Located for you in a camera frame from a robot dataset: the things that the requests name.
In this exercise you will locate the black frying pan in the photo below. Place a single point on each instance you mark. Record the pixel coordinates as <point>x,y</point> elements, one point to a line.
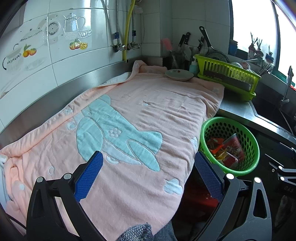
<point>212,52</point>

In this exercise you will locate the teal soap bottle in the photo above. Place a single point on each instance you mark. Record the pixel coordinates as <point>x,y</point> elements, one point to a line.
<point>194,67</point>

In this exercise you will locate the red lion snack cup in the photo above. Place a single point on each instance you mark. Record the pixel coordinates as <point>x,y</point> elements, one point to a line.
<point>234,150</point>

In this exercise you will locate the pink bottle brush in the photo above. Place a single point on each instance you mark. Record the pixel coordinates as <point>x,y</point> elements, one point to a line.
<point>167,44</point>

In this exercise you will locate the orange snack wrapper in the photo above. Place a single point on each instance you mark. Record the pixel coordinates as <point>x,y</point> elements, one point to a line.
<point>215,144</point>

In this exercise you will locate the iced tea bottle red label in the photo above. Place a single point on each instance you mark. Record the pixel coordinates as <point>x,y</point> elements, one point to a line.
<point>223,156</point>

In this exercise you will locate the green mesh trash basket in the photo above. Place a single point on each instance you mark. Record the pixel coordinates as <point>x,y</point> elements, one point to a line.
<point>220,127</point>

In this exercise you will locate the grey gloved hand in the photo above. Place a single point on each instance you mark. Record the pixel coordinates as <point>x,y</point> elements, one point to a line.
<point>142,232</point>

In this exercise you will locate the blue cup on windowsill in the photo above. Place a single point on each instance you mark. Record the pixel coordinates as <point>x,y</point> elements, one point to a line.
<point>232,50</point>

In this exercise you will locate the lime green dish rack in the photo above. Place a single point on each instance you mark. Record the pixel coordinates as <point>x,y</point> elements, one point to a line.
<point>234,78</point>

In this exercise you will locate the pink airplane towel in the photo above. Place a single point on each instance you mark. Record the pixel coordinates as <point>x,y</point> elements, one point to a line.
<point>147,127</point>

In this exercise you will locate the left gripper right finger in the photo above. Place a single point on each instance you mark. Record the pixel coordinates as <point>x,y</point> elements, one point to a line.
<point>242,212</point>

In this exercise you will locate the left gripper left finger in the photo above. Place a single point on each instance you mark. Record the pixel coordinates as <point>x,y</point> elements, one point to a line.
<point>44,221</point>

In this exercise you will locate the metal water valve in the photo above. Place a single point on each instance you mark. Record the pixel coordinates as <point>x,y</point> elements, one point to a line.
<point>129,46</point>

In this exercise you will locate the red plastic stool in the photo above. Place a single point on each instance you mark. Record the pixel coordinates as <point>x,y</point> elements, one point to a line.
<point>196,192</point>

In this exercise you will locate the white ceramic plate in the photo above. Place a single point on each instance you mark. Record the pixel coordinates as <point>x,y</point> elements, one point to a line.
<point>179,75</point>

